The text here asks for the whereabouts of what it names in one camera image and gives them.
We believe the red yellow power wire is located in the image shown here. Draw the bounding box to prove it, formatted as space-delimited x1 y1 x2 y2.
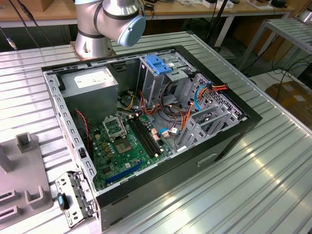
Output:
181 82 229 134

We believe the metal disk bay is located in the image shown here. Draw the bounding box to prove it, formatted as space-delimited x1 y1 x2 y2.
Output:
175 72 247 153

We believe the black RAM slot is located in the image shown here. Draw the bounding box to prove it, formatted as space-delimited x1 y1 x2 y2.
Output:
138 116 163 156
135 116 158 156
132 117 156 157
128 117 152 158

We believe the metal optical drive cage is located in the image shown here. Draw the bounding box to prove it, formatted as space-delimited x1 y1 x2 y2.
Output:
136 52 195 108

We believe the metal socket cover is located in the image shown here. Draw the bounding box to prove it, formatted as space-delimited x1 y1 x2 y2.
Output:
101 116 128 142

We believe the CPU socket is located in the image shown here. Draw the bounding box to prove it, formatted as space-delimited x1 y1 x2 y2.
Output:
114 136 134 156

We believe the blue plastic drive latch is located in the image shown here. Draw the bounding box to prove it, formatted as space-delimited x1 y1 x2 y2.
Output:
144 55 173 76

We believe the green motherboard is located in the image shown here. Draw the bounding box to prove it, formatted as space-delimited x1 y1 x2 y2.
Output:
88 113 175 192

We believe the blue expansion slot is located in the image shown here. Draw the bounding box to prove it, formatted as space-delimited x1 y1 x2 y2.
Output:
105 159 144 186

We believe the black PC case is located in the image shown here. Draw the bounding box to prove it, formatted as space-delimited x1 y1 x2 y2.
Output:
40 45 263 232

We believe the grey power supply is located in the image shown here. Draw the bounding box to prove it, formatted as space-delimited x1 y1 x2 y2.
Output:
59 66 119 127

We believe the black case fan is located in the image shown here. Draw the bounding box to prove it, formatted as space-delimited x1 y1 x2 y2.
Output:
73 107 95 161

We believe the flat cardboard box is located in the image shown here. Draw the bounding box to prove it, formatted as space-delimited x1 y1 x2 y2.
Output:
265 81 312 126

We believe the grey parts rack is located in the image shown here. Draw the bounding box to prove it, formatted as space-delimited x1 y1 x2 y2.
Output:
0 131 54 224

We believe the metal slat side table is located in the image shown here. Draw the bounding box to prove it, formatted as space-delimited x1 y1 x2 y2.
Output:
240 19 312 71

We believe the yellow orange wire bundle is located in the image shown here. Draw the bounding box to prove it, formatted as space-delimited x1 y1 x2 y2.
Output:
121 91 161 115

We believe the black cable bundle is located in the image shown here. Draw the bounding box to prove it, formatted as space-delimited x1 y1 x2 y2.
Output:
160 80 186 118

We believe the blue flat data wire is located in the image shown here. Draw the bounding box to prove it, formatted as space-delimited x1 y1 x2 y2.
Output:
194 85 212 113

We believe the red black fan wire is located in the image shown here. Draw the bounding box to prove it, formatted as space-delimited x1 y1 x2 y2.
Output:
74 108 91 156

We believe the metal rear bracket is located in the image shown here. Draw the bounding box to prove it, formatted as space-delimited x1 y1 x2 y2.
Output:
55 170 97 229

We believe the cable with metal connector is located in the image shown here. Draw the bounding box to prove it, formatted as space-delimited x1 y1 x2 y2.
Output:
0 25 19 51

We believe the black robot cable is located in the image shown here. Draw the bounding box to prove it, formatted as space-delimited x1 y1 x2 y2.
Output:
17 0 54 47

